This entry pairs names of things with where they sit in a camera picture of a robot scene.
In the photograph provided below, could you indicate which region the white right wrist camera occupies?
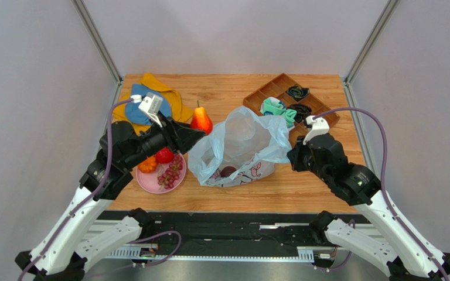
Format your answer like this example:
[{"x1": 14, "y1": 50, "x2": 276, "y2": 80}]
[{"x1": 303, "y1": 115, "x2": 330, "y2": 145}]

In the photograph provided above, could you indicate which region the black patterned sock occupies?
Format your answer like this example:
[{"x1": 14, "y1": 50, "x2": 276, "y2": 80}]
[
  {"x1": 286, "y1": 85, "x2": 310, "y2": 101},
  {"x1": 287, "y1": 103, "x2": 312, "y2": 123}
]

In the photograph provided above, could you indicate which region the red yellow pear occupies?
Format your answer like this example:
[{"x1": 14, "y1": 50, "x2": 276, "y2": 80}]
[{"x1": 190, "y1": 101, "x2": 213, "y2": 135}]

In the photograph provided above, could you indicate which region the light blue plastic bag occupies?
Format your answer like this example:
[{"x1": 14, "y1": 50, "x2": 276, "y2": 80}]
[{"x1": 187, "y1": 106, "x2": 291, "y2": 187}]

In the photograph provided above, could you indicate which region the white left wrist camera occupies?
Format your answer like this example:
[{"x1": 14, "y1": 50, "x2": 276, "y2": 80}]
[{"x1": 130, "y1": 92, "x2": 163, "y2": 128}]

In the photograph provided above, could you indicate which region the red apple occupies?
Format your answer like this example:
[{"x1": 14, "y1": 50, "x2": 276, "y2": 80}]
[{"x1": 155, "y1": 148, "x2": 175, "y2": 164}]

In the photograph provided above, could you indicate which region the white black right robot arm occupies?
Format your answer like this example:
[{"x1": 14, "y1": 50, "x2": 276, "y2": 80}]
[{"x1": 287, "y1": 133, "x2": 450, "y2": 280}]

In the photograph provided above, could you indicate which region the purple grapes bunch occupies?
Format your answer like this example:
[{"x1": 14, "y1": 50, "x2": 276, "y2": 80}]
[{"x1": 158, "y1": 155, "x2": 185, "y2": 191}]

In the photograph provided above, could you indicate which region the teal white sock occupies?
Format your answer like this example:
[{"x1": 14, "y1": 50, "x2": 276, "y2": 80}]
[{"x1": 260, "y1": 97, "x2": 287, "y2": 115}]

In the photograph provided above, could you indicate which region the white cable duct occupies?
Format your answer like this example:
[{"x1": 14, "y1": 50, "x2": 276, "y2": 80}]
[{"x1": 104, "y1": 245, "x2": 315, "y2": 263}]

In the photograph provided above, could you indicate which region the dark purple mangosteen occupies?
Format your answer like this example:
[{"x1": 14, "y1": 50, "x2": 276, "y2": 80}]
[{"x1": 220, "y1": 166, "x2": 237, "y2": 177}]

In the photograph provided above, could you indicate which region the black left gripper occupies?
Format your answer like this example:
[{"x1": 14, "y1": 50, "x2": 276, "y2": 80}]
[{"x1": 125, "y1": 110, "x2": 207, "y2": 169}]

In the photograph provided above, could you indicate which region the teal blue sock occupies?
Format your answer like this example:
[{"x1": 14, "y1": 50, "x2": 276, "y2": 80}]
[{"x1": 282, "y1": 109, "x2": 297, "y2": 128}]

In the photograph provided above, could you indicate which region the orange tangerine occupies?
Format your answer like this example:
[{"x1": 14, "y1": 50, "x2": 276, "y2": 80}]
[{"x1": 137, "y1": 156, "x2": 159, "y2": 173}]

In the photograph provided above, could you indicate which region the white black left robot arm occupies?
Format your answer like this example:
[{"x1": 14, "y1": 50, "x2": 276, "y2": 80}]
[{"x1": 15, "y1": 117, "x2": 206, "y2": 280}]

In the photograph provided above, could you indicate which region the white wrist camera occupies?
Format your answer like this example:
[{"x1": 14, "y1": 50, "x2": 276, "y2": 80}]
[
  {"x1": 130, "y1": 92, "x2": 163, "y2": 128},
  {"x1": 303, "y1": 115, "x2": 330, "y2": 145}
]

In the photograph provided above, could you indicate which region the yellow cloth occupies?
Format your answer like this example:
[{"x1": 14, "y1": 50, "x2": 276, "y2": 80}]
[{"x1": 112, "y1": 73, "x2": 193, "y2": 133}]

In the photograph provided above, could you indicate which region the aluminium frame rail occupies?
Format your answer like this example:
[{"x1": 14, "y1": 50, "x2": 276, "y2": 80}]
[{"x1": 71, "y1": 0, "x2": 123, "y2": 85}]

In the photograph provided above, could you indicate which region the pink plate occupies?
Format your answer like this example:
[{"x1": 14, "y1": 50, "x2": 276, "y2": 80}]
[{"x1": 135, "y1": 154, "x2": 187, "y2": 194}]

